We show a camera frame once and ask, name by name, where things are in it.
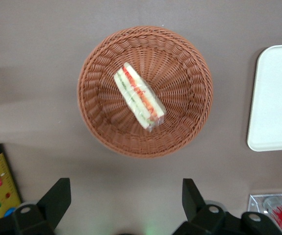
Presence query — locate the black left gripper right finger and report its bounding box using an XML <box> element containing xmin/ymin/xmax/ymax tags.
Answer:
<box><xmin>172</xmin><ymin>178</ymin><xmax>282</xmax><ymax>235</ymax></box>

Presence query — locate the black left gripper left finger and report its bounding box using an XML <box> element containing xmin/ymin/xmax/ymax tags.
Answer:
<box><xmin>11</xmin><ymin>177</ymin><xmax>72</xmax><ymax>235</ymax></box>

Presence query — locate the triangle sandwich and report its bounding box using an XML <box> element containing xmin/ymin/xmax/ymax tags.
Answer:
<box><xmin>113</xmin><ymin>61</ymin><xmax>167</xmax><ymax>133</ymax></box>

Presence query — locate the round brown wicker basket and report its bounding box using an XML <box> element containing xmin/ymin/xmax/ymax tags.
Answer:
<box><xmin>77</xmin><ymin>25</ymin><xmax>214</xmax><ymax>159</ymax></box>

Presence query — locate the beige plastic tray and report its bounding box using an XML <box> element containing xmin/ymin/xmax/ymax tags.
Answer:
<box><xmin>247</xmin><ymin>43</ymin><xmax>282</xmax><ymax>152</ymax></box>

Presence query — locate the clear acrylic bottle rack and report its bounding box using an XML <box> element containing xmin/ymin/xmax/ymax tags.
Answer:
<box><xmin>248</xmin><ymin>192</ymin><xmax>282</xmax><ymax>235</ymax></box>

